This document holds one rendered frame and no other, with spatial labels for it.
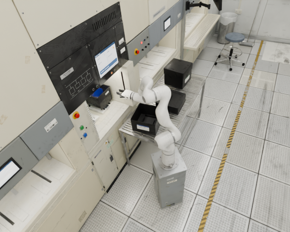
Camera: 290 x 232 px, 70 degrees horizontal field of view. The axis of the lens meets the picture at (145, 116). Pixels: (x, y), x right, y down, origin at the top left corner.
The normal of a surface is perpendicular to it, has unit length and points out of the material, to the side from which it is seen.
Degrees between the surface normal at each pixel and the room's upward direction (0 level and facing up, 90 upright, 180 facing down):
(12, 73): 90
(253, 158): 0
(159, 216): 0
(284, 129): 0
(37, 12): 90
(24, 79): 90
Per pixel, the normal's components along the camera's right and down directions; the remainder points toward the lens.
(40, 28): 0.87, 0.32
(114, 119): -0.08, -0.70
